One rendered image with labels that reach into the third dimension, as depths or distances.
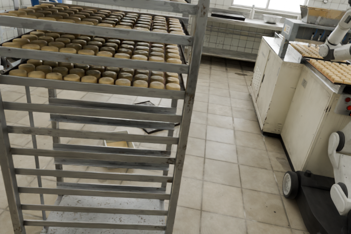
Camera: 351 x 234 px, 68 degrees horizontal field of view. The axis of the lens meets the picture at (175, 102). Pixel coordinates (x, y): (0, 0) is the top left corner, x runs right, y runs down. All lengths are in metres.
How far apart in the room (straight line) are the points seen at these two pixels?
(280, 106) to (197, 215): 1.41
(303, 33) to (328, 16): 0.22
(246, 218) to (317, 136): 0.78
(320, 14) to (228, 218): 1.83
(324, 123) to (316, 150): 0.23
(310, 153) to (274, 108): 0.71
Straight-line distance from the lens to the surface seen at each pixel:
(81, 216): 1.67
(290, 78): 2.68
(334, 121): 2.15
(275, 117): 2.82
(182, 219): 1.86
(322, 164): 2.33
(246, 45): 5.69
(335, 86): 2.07
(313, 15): 2.66
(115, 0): 0.80
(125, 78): 0.95
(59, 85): 0.91
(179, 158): 0.96
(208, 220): 1.89
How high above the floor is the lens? 1.39
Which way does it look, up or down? 25 degrees down
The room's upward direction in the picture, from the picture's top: 7 degrees clockwise
